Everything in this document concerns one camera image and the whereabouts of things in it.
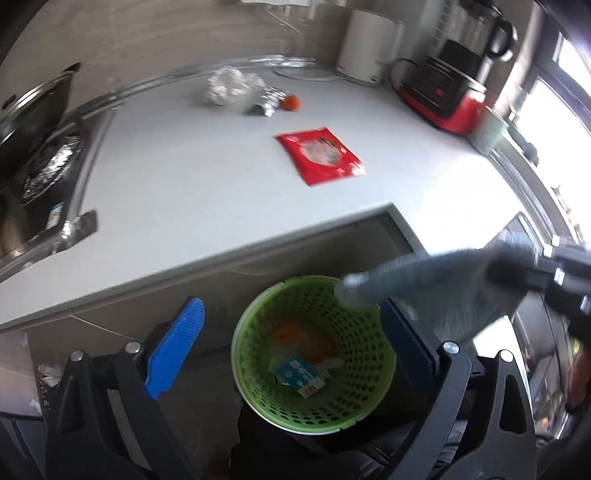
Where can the small orange fruit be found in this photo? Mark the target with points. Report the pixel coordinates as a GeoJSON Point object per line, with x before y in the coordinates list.
{"type": "Point", "coordinates": [291, 103]}

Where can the blue and white milk carton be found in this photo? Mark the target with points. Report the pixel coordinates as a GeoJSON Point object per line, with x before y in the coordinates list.
{"type": "Point", "coordinates": [295, 376]}

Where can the crumpled white tissue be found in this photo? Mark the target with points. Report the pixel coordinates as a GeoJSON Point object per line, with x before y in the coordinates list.
{"type": "Point", "coordinates": [231, 85]}

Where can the orange plastic mesh ball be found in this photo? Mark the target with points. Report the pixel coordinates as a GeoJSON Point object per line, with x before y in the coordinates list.
{"type": "Point", "coordinates": [304, 341]}

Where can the steel gas stove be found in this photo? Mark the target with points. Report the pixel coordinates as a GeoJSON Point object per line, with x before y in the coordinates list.
{"type": "Point", "coordinates": [27, 217]}

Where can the red snack packet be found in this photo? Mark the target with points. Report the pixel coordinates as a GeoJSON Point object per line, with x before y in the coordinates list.
{"type": "Point", "coordinates": [321, 154]}

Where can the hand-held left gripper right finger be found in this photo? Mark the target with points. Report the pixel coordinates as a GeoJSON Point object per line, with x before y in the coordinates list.
{"type": "Point", "coordinates": [411, 353]}

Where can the green plastic mesh basket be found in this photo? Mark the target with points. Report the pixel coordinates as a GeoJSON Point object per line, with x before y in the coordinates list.
{"type": "Point", "coordinates": [360, 364]}

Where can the glass wok lid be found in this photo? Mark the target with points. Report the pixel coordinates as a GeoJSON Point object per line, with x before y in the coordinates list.
{"type": "Point", "coordinates": [27, 110]}

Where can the pale paper cup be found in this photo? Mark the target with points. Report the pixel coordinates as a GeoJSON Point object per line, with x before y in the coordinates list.
{"type": "Point", "coordinates": [489, 134]}

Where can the black wok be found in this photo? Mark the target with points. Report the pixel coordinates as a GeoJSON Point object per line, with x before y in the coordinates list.
{"type": "Point", "coordinates": [55, 110]}

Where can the blue grey cloth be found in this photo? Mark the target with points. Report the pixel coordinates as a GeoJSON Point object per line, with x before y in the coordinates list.
{"type": "Point", "coordinates": [438, 286]}

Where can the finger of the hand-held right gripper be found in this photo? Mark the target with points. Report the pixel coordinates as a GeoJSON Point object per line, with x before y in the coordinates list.
{"type": "Point", "coordinates": [519, 274]}

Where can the white electric kettle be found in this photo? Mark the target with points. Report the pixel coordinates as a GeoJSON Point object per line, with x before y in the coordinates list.
{"type": "Point", "coordinates": [367, 44]}

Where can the person's right hand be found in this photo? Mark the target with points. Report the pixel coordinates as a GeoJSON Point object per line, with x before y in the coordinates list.
{"type": "Point", "coordinates": [581, 378]}

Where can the red and black blender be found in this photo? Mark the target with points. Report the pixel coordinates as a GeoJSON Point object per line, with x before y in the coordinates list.
{"type": "Point", "coordinates": [448, 83]}

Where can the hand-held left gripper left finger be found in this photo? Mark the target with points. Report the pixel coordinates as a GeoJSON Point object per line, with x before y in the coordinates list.
{"type": "Point", "coordinates": [173, 350]}

